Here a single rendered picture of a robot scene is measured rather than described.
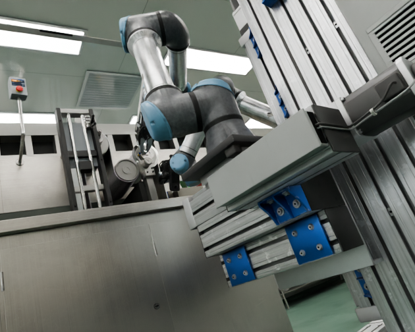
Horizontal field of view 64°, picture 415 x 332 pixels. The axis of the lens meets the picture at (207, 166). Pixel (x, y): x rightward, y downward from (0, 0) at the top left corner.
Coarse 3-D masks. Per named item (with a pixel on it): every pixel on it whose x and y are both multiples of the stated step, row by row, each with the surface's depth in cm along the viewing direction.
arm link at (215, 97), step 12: (204, 84) 91; (216, 84) 91; (228, 84) 94; (192, 96) 90; (204, 96) 90; (216, 96) 90; (228, 96) 91; (204, 108) 89; (216, 108) 89; (228, 108) 89; (204, 120) 90
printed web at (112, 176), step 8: (104, 160) 175; (112, 160) 164; (112, 168) 164; (152, 168) 182; (112, 176) 165; (112, 184) 168; (120, 184) 165; (128, 184) 166; (88, 192) 151; (112, 192) 174; (120, 192) 173; (88, 200) 150; (88, 208) 151
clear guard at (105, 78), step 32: (0, 32) 161; (0, 64) 167; (32, 64) 175; (64, 64) 183; (96, 64) 192; (128, 64) 202; (0, 96) 174; (32, 96) 182; (64, 96) 191; (96, 96) 201; (128, 96) 212
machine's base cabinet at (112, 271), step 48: (0, 240) 102; (48, 240) 109; (96, 240) 116; (144, 240) 125; (192, 240) 135; (0, 288) 97; (48, 288) 103; (96, 288) 109; (144, 288) 117; (192, 288) 125; (240, 288) 135
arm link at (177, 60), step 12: (168, 12) 114; (168, 24) 112; (180, 24) 115; (168, 36) 114; (180, 36) 117; (168, 48) 124; (180, 48) 122; (180, 60) 130; (180, 72) 136; (180, 84) 143
